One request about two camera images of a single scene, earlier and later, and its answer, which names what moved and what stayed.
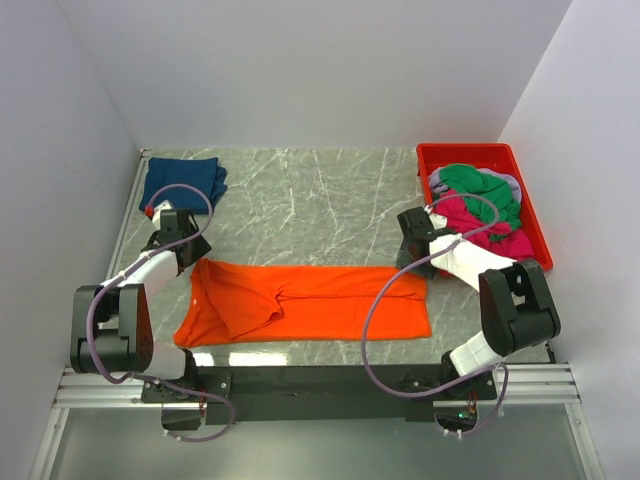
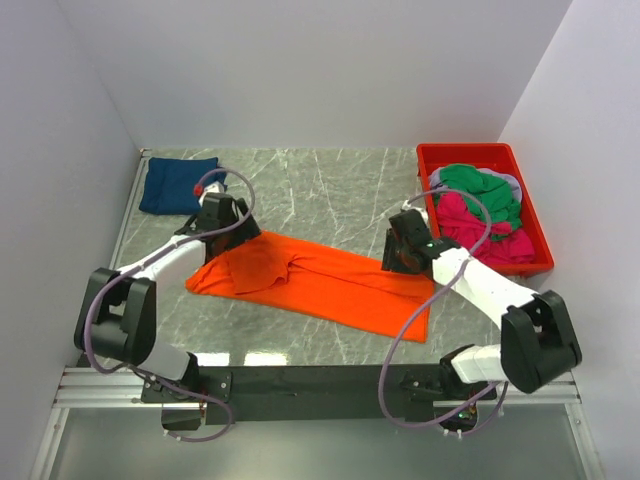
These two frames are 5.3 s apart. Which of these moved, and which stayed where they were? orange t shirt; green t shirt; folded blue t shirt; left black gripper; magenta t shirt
Moved: left black gripper; orange t shirt
Stayed: folded blue t shirt; magenta t shirt; green t shirt
